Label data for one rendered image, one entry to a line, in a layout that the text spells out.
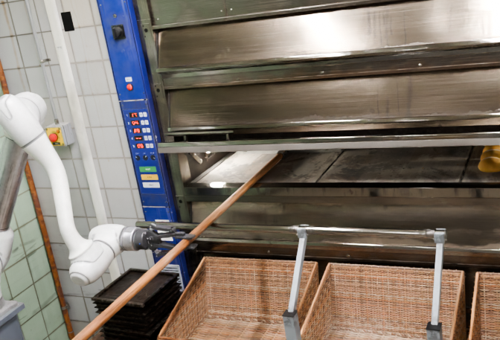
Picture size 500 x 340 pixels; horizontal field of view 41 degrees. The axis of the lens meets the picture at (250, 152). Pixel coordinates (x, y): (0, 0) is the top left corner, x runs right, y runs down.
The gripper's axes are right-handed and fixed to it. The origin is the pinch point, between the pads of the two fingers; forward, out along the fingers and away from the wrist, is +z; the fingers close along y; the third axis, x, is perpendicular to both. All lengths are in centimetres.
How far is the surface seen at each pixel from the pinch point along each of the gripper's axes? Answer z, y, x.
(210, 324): -22, 60, -39
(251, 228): 17.3, 2.7, -17.7
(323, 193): 33, 3, -55
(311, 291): 28, 41, -41
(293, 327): 38.8, 28.2, 4.8
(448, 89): 85, -36, -56
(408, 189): 68, 2, -55
